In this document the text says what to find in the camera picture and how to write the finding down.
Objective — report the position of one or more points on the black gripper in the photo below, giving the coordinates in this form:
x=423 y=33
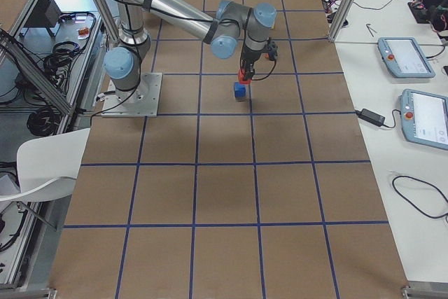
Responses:
x=247 y=59

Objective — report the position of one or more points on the red block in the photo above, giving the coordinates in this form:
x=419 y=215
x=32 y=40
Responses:
x=243 y=78

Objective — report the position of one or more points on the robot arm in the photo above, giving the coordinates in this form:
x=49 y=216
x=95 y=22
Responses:
x=222 y=32

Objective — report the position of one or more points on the blue block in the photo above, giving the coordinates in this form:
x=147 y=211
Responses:
x=239 y=91

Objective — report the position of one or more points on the black power brick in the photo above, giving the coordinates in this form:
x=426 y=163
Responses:
x=370 y=117

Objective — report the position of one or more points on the upper teach pendant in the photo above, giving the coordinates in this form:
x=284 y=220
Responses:
x=404 y=58

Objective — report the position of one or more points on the teach pendant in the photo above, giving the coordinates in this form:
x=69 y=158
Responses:
x=404 y=58
x=424 y=118

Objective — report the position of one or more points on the lower teach pendant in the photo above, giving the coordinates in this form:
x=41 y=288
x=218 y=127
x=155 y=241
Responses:
x=424 y=118

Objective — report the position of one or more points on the white chair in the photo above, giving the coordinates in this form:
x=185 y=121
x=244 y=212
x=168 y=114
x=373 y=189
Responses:
x=47 y=167

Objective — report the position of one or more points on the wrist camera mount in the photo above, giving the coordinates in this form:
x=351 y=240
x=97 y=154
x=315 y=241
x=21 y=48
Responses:
x=272 y=49

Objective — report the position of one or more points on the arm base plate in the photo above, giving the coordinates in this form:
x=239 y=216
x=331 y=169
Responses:
x=144 y=102

